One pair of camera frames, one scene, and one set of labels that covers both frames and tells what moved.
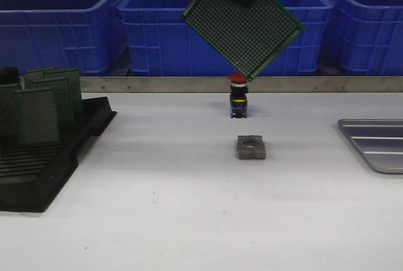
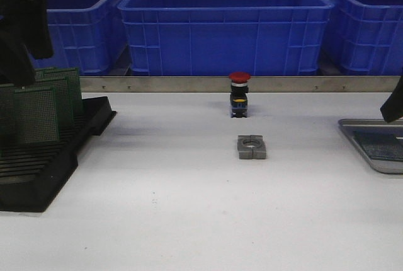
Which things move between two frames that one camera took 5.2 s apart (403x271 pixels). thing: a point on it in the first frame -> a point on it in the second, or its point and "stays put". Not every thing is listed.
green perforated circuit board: [72, 75] stays put
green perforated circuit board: [37, 117] stays put
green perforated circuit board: [248, 36] -> [381, 144]
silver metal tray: [380, 141] stays put
